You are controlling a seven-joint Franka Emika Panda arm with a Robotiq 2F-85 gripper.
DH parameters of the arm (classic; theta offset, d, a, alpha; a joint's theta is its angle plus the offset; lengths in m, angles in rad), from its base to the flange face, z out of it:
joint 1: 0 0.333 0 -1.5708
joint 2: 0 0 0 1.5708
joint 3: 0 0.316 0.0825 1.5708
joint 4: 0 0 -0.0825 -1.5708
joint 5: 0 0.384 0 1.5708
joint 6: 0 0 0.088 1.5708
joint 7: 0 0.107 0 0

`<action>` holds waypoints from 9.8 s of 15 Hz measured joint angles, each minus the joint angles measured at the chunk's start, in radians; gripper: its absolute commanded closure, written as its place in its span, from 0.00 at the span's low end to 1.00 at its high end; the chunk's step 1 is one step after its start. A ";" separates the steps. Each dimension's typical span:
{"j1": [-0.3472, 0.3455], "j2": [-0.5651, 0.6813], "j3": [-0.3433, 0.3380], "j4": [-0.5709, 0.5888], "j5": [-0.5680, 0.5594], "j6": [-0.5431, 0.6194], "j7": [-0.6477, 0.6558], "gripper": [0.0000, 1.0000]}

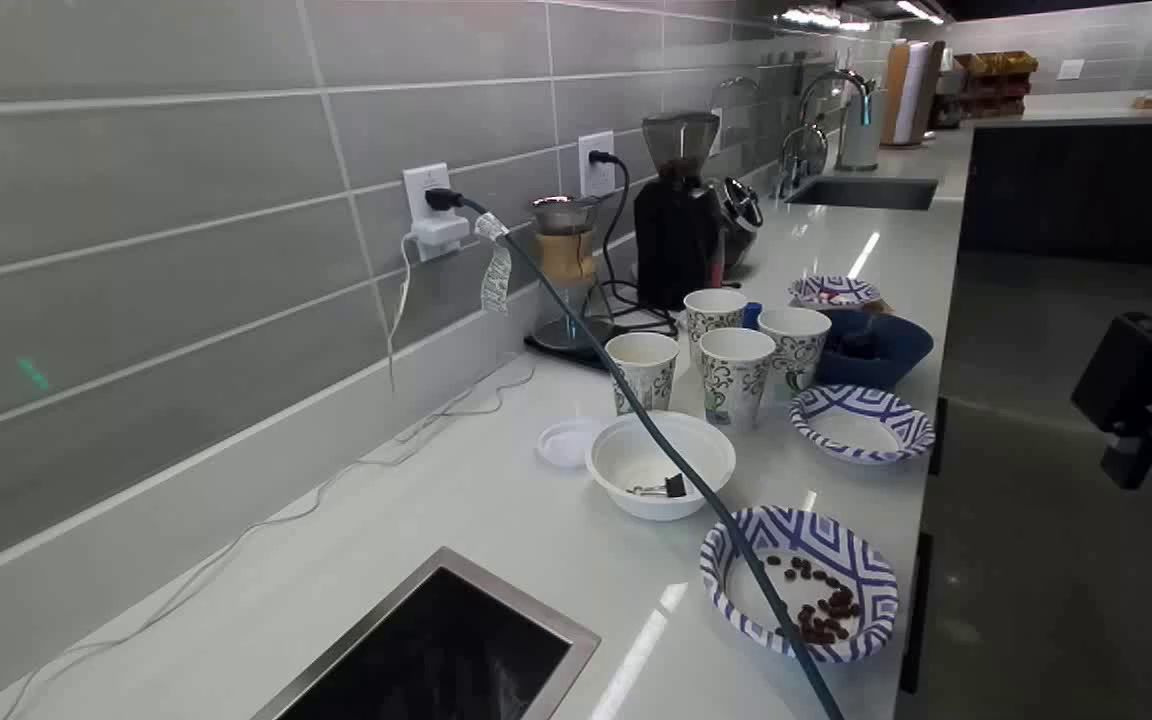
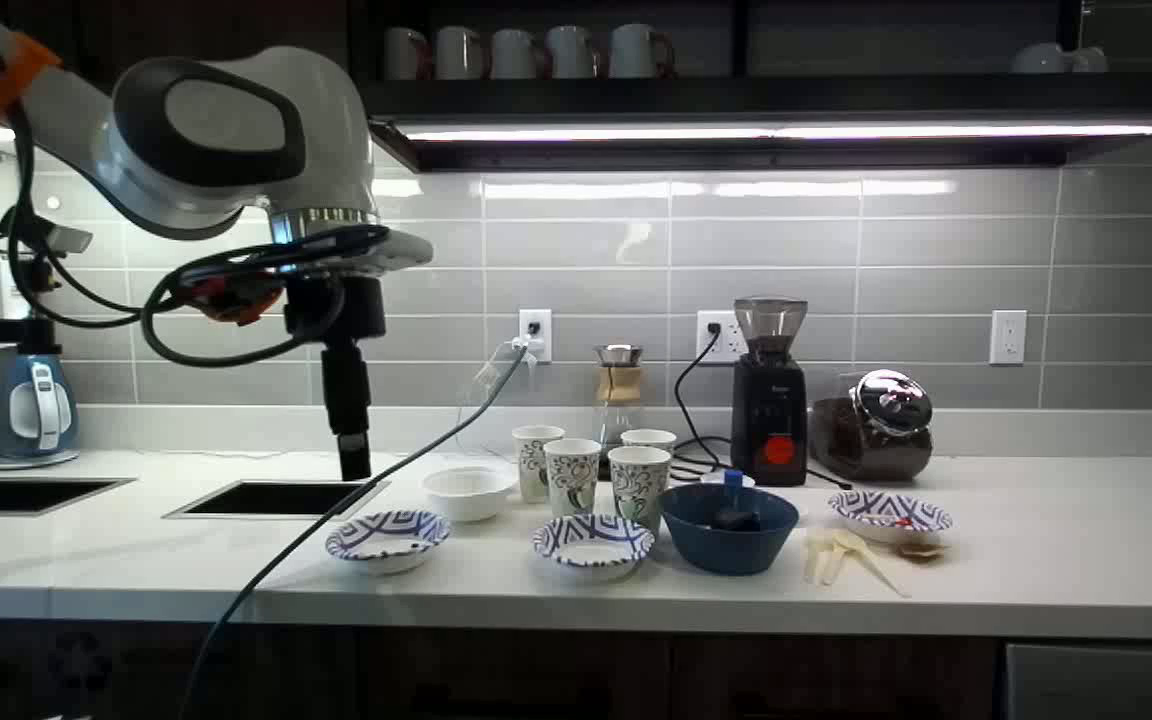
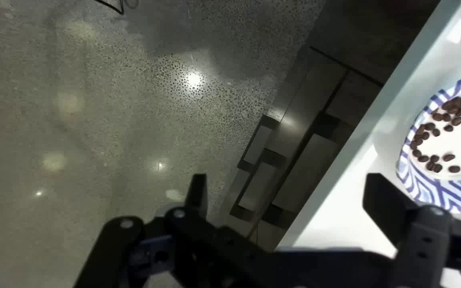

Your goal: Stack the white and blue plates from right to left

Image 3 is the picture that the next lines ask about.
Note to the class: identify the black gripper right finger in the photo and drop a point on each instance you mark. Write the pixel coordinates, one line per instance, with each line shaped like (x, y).
(384, 200)

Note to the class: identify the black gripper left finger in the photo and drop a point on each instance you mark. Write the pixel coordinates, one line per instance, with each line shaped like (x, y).
(197, 192)

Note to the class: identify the blue white plate with beans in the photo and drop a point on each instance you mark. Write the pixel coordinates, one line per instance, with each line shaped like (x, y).
(444, 187)

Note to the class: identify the coffee beans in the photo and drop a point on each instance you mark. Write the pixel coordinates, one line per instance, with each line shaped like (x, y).
(456, 104)

